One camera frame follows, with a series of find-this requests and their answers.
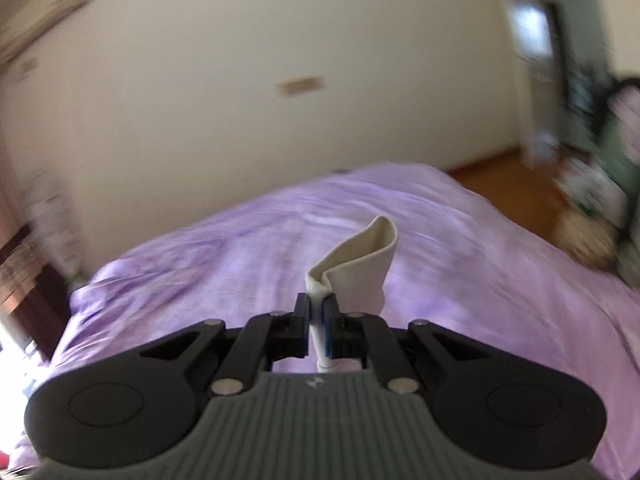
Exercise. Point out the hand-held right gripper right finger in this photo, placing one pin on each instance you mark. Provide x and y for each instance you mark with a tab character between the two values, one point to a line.
327	330

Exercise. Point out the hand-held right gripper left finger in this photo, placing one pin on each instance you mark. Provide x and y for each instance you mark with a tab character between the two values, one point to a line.
303	327

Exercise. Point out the small white garment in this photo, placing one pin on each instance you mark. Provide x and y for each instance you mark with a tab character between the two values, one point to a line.
357	272

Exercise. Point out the purple bed sheet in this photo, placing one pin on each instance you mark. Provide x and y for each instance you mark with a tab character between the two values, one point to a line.
225	260

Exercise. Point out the tan woven basket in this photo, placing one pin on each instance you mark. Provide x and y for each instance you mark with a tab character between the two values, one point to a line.
590	247

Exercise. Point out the green hanging cloth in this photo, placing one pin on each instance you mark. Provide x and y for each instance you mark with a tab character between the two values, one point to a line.
622	145

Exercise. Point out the dark door frame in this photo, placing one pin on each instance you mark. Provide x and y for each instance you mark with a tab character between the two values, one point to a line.
560	60

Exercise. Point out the white wall air conditioner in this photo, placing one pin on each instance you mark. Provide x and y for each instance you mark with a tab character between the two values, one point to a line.
37	12

